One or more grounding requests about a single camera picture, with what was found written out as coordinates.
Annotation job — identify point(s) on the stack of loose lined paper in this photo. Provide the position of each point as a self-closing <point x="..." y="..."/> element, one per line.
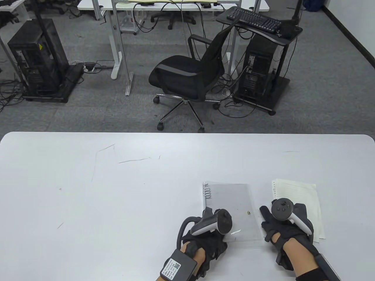
<point x="298" y="193"/>

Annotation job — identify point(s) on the black chair wheel base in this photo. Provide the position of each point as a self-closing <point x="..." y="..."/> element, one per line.
<point x="172" y="20"/>

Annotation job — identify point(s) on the white standing desk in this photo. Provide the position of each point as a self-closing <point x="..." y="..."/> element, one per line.
<point x="117" y="38"/>

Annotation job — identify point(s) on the person's right forearm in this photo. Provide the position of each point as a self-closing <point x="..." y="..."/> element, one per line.
<point x="301" y="257"/>

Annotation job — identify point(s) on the grey black glove controller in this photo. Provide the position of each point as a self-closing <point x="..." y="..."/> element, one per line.
<point x="282" y="209"/>
<point x="218" y="224"/>

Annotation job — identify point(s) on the clear cover spiral notebook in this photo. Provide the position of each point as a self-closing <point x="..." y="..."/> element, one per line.
<point x="237" y="202"/>

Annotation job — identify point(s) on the grey black right glove controller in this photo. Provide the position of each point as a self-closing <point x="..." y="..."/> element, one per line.
<point x="282" y="209"/>

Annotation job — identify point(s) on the black computer tower glass side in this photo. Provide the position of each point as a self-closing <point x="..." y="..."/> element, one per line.
<point x="35" y="55"/>

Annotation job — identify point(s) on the person's left fingers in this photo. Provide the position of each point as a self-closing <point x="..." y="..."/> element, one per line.
<point x="208" y="213"/>

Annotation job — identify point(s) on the black flat cart base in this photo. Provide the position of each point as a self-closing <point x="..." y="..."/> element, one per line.
<point x="68" y="80"/>

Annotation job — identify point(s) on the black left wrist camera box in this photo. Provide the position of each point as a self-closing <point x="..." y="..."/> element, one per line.
<point x="177" y="266"/>

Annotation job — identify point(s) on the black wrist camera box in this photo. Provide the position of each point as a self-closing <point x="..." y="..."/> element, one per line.
<point x="177" y="266"/>
<point x="329" y="267"/>

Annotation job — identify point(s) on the person's right hand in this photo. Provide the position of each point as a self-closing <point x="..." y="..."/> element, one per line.
<point x="293" y="234"/>

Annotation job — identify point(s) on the black computer tower open back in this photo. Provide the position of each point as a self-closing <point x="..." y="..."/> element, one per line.
<point x="256" y="70"/>

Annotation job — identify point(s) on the black keyboard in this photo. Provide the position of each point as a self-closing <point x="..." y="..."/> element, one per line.
<point x="253" y="18"/>

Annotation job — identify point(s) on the grey black left glove controller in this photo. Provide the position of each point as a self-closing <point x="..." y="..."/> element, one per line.
<point x="218" y="224"/>

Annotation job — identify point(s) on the person's left hand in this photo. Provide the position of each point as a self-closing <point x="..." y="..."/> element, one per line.
<point x="211" y="246"/>

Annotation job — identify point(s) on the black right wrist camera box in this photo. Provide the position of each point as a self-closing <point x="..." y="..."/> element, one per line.
<point x="329" y="267"/>

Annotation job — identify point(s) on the black mesh office chair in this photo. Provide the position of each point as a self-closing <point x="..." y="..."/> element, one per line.
<point x="181" y="76"/>

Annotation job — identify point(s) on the person's left forearm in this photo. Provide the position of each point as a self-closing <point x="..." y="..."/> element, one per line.
<point x="197" y="257"/>

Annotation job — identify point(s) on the black rolling computer cart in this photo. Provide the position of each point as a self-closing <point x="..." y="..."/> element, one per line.
<point x="279" y="87"/>

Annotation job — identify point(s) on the person's right thumb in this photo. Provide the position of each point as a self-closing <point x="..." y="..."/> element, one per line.
<point x="270" y="236"/>

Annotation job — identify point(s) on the aluminium frame post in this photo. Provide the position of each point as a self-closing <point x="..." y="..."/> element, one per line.
<point x="124" y="58"/>

